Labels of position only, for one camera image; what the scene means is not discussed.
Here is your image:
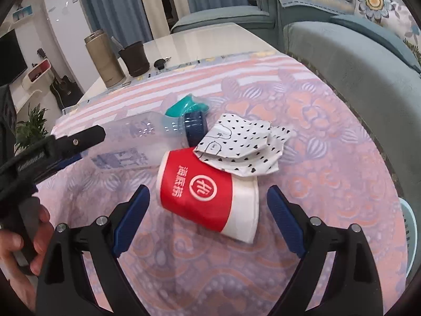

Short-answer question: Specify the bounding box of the floral print pillow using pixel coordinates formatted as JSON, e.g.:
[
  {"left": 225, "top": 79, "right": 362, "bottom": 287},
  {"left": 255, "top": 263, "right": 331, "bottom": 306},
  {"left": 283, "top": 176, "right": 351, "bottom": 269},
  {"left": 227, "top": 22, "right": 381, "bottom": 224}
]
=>
[{"left": 354, "top": 0, "right": 421, "bottom": 50}]

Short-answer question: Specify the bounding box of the light blue plastic basket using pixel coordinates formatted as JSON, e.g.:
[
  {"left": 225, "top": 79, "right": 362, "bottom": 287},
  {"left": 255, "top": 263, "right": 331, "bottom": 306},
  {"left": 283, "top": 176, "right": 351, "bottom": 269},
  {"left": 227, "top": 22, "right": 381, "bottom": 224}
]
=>
[{"left": 399, "top": 197, "right": 417, "bottom": 280}]

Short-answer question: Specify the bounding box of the flat blue seat cushion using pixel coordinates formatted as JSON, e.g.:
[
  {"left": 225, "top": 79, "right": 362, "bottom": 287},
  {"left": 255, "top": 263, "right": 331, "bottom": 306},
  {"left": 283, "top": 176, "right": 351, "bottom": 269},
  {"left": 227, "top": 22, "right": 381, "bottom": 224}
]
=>
[{"left": 330, "top": 14, "right": 421, "bottom": 73}]

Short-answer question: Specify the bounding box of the white standing air conditioner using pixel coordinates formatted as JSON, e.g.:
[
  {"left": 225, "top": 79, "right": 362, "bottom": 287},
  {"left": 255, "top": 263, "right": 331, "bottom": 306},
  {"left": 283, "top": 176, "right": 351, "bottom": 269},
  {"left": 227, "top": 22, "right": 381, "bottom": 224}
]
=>
[{"left": 43, "top": 0, "right": 94, "bottom": 88}]

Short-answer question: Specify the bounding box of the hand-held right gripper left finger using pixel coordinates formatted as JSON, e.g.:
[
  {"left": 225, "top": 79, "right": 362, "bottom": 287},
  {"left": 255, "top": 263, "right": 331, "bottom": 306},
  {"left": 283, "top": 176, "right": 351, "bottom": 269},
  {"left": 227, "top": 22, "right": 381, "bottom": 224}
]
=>
[{"left": 36, "top": 184, "right": 151, "bottom": 316}]

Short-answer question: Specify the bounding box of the dark brown cup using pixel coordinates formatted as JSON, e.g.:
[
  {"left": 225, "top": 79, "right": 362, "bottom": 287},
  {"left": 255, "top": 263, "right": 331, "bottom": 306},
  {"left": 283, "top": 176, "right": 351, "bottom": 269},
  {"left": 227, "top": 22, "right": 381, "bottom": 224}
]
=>
[{"left": 118, "top": 41, "right": 151, "bottom": 77}]

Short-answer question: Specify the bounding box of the black acoustic guitar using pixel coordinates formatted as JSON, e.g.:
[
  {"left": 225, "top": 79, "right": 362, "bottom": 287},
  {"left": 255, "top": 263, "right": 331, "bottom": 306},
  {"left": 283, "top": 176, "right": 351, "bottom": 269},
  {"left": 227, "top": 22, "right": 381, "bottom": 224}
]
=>
[{"left": 37, "top": 48, "right": 83, "bottom": 111}]

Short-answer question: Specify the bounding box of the red and white paper cup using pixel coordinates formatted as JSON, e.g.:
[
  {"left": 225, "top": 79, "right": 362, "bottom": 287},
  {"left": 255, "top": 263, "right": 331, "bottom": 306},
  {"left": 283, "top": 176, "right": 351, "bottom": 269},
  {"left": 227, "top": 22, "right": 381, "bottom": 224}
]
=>
[{"left": 157, "top": 148, "right": 259, "bottom": 244}]

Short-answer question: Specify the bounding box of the green potted plant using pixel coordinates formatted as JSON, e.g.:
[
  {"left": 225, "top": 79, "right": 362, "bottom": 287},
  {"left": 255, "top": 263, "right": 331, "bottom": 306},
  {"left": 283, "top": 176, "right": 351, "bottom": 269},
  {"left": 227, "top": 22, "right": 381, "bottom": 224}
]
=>
[{"left": 15, "top": 103, "right": 50, "bottom": 154}]

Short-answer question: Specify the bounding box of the pink patterned table cloth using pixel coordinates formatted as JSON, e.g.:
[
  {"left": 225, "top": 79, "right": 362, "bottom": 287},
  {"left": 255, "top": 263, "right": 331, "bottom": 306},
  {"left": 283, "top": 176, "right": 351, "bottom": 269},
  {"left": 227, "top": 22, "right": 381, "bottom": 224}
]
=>
[{"left": 36, "top": 51, "right": 410, "bottom": 316}]

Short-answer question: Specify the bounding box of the white and red wall shelf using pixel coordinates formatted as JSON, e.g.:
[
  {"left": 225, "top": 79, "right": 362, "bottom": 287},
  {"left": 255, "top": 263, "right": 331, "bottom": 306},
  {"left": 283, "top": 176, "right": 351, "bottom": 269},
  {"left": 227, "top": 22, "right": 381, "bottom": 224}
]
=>
[{"left": 21, "top": 58, "right": 53, "bottom": 91}]

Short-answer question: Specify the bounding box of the gold thermos flask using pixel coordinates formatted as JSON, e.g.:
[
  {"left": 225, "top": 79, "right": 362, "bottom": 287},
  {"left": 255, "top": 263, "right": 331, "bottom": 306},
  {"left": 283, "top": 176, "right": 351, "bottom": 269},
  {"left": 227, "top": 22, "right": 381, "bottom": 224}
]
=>
[{"left": 84, "top": 29, "right": 126, "bottom": 89}]

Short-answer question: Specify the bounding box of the teal plastic wrapper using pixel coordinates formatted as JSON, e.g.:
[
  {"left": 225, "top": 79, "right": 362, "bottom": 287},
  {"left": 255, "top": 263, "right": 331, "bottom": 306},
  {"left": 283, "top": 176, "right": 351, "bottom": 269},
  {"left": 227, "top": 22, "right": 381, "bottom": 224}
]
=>
[{"left": 164, "top": 94, "right": 211, "bottom": 119}]

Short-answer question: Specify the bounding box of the person's left hand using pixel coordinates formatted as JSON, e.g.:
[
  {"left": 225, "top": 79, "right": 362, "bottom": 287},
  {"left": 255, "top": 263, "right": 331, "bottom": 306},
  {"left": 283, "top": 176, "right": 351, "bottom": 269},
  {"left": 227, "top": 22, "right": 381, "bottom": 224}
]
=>
[{"left": 0, "top": 204, "right": 55, "bottom": 313}]

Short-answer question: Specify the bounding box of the black television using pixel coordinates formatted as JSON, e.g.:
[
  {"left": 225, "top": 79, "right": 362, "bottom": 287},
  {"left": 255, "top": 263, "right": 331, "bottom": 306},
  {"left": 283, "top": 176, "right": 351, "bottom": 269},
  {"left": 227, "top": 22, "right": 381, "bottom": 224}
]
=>
[{"left": 0, "top": 28, "right": 28, "bottom": 88}]

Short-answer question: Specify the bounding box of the clear plastic bottle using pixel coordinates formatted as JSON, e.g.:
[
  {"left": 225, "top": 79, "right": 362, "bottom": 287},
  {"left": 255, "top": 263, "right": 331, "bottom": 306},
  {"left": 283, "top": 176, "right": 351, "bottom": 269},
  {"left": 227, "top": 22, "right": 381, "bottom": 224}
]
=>
[{"left": 54, "top": 110, "right": 208, "bottom": 172}]

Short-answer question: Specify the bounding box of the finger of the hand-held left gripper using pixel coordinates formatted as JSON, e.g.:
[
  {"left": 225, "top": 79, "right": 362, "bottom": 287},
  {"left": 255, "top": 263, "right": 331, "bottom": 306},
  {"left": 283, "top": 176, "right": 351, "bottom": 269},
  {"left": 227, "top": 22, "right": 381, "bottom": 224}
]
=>
[
  {"left": 49, "top": 124, "right": 106, "bottom": 160},
  {"left": 33, "top": 151, "right": 84, "bottom": 185}
]

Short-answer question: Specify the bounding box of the white polka dot paper wrapper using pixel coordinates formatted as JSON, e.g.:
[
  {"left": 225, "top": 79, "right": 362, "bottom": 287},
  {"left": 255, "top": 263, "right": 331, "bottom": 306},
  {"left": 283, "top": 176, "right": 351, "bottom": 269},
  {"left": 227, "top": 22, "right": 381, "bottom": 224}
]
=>
[{"left": 192, "top": 113, "right": 292, "bottom": 176}]

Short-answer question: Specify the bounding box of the blue fabric sofa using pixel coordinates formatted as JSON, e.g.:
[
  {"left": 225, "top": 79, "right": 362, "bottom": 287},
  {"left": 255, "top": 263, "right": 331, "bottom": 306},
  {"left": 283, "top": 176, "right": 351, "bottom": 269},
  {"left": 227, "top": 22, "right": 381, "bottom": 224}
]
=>
[{"left": 170, "top": 0, "right": 421, "bottom": 185}]

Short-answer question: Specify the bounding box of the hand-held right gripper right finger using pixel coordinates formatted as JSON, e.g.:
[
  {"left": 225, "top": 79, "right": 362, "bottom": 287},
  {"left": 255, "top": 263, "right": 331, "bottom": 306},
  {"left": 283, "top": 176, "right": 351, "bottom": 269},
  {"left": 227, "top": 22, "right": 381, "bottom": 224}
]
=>
[{"left": 266, "top": 185, "right": 384, "bottom": 316}]

